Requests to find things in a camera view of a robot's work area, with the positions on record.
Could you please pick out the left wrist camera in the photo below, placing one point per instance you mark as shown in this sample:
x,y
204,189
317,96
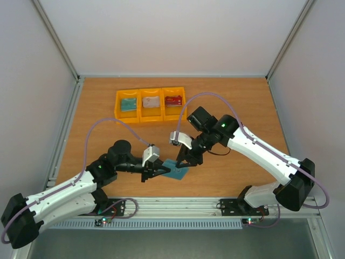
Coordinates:
x,y
150,154

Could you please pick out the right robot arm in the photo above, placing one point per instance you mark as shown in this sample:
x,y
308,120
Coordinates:
x,y
293,177

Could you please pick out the teal card holder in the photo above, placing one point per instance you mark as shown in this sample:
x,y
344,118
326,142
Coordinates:
x,y
175,173

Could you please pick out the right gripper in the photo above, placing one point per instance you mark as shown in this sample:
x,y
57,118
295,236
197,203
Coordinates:
x,y
191,156

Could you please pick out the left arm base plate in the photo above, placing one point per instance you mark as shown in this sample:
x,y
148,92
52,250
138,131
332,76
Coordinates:
x,y
113,207

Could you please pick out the red cards stack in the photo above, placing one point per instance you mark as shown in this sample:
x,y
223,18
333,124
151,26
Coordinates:
x,y
173,101

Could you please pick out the left circuit board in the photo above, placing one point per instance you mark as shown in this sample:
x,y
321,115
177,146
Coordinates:
x,y
102,222

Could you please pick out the middle yellow bin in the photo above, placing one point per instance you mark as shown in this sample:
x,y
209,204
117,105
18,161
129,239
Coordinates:
x,y
150,114

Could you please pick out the white pink cards stack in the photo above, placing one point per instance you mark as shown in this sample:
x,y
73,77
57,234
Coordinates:
x,y
151,102

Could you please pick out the circuit board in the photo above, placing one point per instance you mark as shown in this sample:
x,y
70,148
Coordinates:
x,y
102,222
251,221

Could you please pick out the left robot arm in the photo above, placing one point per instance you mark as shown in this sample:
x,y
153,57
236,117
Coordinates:
x,y
24,218

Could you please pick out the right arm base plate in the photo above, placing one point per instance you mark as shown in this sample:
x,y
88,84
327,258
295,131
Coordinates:
x,y
235,207

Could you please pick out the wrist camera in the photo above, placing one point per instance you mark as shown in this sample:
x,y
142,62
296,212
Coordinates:
x,y
150,154
179,139

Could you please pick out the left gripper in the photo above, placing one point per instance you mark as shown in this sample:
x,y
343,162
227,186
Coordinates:
x,y
150,168

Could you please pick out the aluminium front rail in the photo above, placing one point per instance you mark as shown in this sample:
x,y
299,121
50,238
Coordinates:
x,y
205,207

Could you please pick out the right circuit board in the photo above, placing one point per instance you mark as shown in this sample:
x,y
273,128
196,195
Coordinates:
x,y
251,221

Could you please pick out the teal cards stack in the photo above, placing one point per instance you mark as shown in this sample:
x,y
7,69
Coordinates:
x,y
128,104

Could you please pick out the grey slotted cable duct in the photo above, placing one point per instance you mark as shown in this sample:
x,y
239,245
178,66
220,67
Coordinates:
x,y
153,224

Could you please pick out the yellow bin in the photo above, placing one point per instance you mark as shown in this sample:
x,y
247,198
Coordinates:
x,y
150,114
172,113
127,117

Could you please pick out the right yellow bin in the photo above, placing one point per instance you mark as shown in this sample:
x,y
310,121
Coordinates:
x,y
172,113

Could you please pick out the left yellow bin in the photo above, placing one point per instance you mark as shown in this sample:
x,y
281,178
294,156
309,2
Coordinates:
x,y
127,117

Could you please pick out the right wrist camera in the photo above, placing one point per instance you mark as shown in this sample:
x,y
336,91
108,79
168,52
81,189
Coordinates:
x,y
179,139

